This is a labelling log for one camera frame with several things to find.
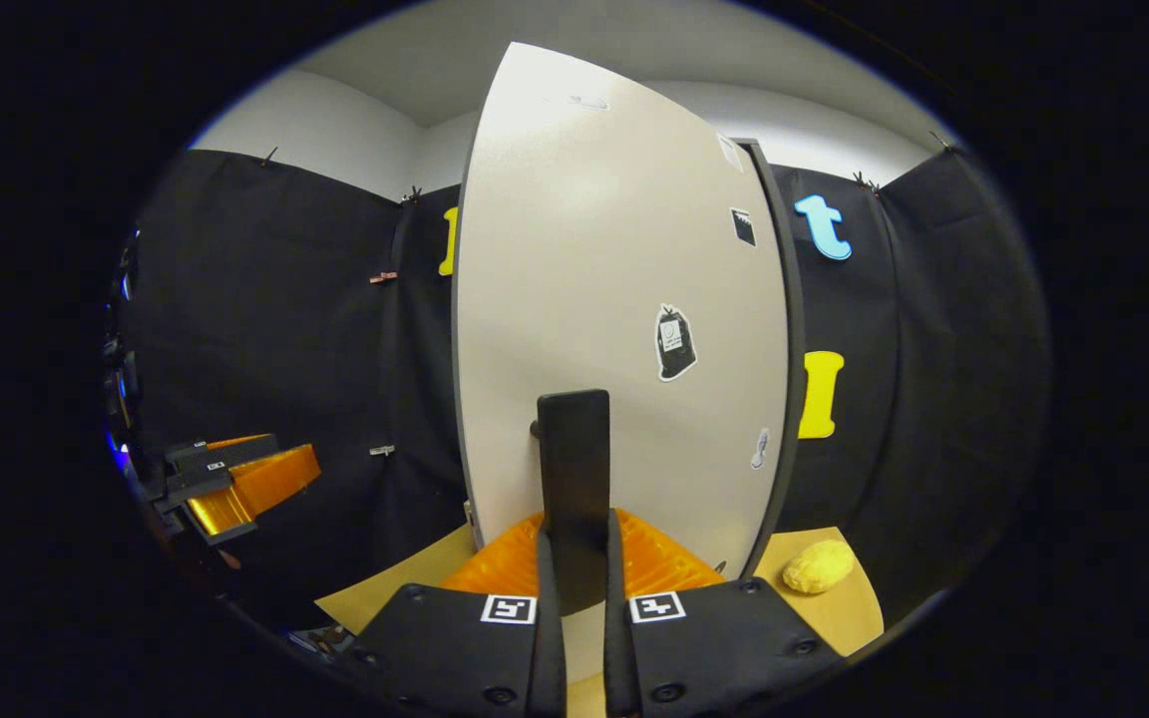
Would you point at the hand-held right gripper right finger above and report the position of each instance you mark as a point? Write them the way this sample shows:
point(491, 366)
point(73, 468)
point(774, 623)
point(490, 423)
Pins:
point(618, 658)

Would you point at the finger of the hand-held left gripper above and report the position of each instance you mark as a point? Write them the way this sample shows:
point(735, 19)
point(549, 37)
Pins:
point(225, 454)
point(195, 487)

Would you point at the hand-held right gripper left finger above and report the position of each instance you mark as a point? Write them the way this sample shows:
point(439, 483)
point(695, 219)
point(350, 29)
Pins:
point(549, 658)

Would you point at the beige cabinet door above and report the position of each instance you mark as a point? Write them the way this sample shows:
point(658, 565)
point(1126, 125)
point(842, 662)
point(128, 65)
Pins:
point(584, 249)

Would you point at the black backdrop cloth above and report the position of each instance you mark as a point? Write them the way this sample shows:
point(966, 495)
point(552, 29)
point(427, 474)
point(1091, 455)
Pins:
point(285, 349)

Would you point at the yellow bread roll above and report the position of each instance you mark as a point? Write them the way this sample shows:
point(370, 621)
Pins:
point(819, 566)

